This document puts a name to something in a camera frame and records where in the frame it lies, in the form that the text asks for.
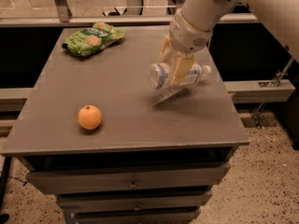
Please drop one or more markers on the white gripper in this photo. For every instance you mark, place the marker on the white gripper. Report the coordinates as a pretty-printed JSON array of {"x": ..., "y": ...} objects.
[{"x": 187, "y": 36}]

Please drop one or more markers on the clear plastic bottle blue label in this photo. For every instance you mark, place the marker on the clear plastic bottle blue label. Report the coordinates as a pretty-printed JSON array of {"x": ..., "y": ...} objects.
[{"x": 160, "y": 73}]

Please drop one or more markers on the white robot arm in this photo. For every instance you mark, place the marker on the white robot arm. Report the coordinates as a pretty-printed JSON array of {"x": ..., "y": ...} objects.
[{"x": 279, "y": 17}]

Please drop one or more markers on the green snack bag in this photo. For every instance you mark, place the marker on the green snack bag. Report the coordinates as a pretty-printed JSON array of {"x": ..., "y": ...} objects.
[{"x": 89, "y": 41}]

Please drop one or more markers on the orange fruit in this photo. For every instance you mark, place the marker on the orange fruit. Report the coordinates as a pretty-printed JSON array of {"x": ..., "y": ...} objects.
[{"x": 89, "y": 117}]

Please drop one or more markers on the grey drawer cabinet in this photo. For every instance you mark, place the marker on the grey drawer cabinet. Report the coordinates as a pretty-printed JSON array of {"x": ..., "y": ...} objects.
[{"x": 139, "y": 127}]

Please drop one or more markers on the middle grey drawer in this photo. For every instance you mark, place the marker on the middle grey drawer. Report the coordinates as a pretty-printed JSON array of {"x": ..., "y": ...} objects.
[{"x": 134, "y": 201}]

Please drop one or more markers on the grey drawer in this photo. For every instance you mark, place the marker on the grey drawer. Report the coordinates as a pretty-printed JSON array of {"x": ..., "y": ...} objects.
[
  {"x": 134, "y": 178},
  {"x": 149, "y": 216},
  {"x": 134, "y": 201}
]

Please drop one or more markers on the bottom grey drawer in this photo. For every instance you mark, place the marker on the bottom grey drawer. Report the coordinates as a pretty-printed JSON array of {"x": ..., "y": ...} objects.
[{"x": 149, "y": 216}]

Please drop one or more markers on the top grey drawer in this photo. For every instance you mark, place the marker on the top grey drawer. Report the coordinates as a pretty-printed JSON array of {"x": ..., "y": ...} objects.
[{"x": 134, "y": 178}]

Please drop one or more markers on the metal window rail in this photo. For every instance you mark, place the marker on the metal window rail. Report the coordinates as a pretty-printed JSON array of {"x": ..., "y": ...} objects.
[{"x": 87, "y": 21}]

